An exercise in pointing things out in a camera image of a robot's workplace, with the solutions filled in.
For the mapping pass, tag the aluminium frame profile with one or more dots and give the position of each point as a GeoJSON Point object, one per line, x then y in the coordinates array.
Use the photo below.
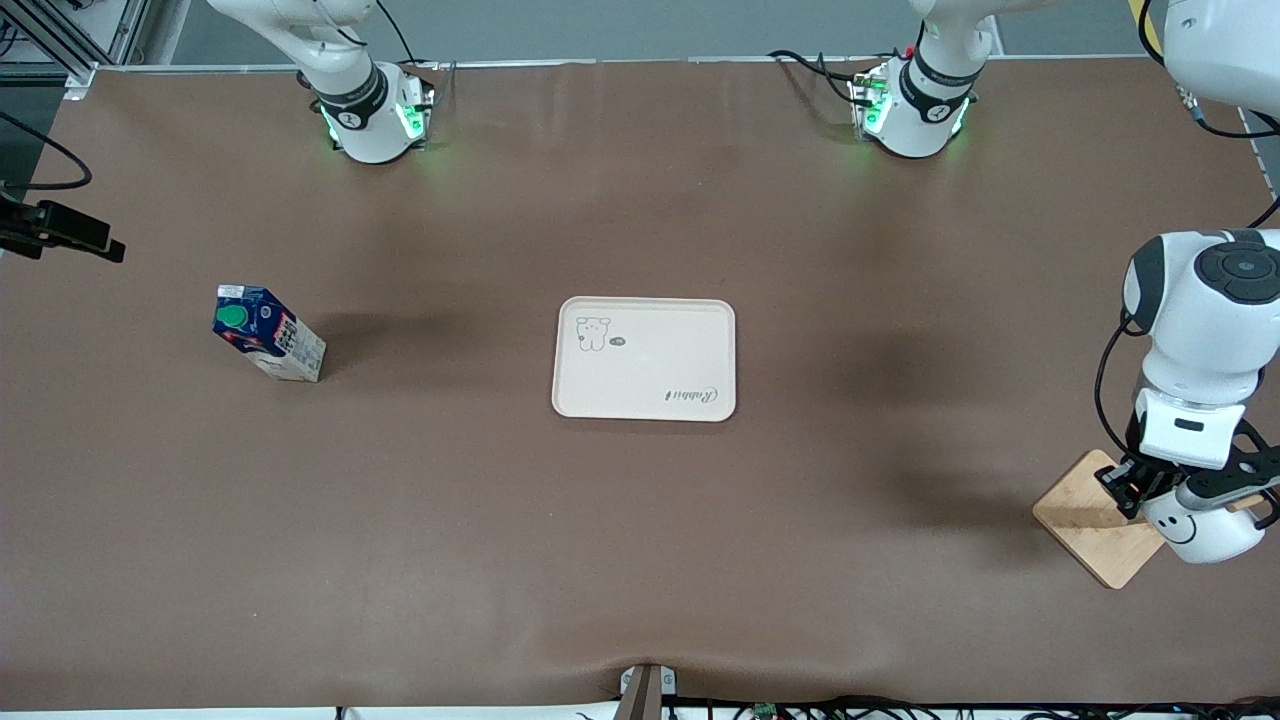
{"type": "Point", "coordinates": [100, 30]}

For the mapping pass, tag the blue milk carton green cap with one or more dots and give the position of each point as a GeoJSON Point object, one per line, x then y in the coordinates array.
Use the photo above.
{"type": "Point", "coordinates": [285, 345]}

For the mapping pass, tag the table edge metal bracket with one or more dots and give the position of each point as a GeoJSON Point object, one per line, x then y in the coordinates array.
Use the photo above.
{"type": "Point", "coordinates": [645, 695]}

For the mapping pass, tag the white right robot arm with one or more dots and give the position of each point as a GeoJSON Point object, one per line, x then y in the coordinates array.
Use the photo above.
{"type": "Point", "coordinates": [365, 130]}

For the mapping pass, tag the small green circuit board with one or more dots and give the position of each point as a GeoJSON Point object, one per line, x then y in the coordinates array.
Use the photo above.
{"type": "Point", "coordinates": [765, 711]}

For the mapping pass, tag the cream rabbit print tray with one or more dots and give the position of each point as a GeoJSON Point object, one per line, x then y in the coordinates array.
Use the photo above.
{"type": "Point", "coordinates": [650, 375]}

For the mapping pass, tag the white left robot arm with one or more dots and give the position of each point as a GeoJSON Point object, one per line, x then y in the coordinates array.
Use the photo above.
{"type": "Point", "coordinates": [1200, 330]}

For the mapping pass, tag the bamboo mug tree stand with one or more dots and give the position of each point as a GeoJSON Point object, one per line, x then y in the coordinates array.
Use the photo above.
{"type": "Point", "coordinates": [1090, 530]}

